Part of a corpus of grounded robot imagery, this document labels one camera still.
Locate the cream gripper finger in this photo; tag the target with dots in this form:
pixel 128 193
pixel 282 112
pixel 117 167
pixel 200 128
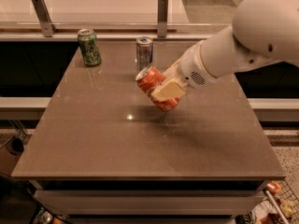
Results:
pixel 171 71
pixel 168 90

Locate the red coke can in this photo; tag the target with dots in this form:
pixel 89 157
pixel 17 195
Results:
pixel 148 80

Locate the metal railing bracket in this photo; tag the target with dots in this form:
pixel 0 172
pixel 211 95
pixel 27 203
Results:
pixel 47 27
pixel 162 18

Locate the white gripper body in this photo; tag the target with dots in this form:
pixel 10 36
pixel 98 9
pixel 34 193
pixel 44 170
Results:
pixel 191 66

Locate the left metal railing bracket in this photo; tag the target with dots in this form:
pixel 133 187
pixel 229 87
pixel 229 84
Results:
pixel 47 27

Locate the silver energy drink can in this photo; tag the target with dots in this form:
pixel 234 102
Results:
pixel 144 51

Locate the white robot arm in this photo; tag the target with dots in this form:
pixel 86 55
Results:
pixel 263 32

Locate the green soda can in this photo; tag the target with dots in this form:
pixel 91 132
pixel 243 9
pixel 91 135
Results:
pixel 88 46

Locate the grey table drawer front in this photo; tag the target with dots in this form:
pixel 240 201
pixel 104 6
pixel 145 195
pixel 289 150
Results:
pixel 138 202

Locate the middle metal railing bracket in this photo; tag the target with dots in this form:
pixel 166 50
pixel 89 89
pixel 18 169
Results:
pixel 162 18

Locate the wire basket with items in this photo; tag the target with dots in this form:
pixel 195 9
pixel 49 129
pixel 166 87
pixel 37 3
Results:
pixel 278 206

